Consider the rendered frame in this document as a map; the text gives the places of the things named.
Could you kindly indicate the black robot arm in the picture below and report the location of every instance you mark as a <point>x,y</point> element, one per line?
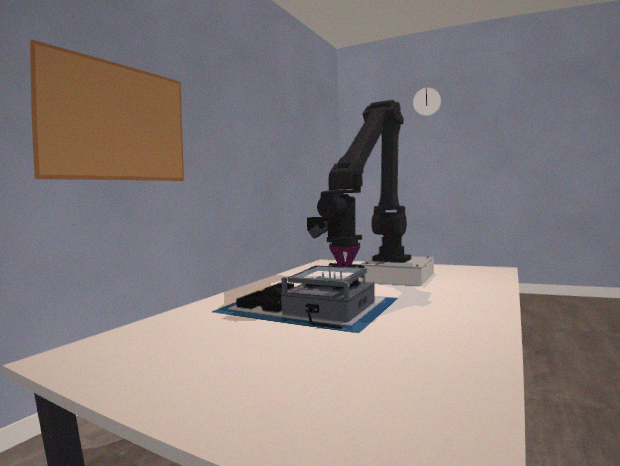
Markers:
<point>333,205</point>

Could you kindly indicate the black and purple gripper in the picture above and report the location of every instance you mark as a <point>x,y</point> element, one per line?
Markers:
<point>345,243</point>

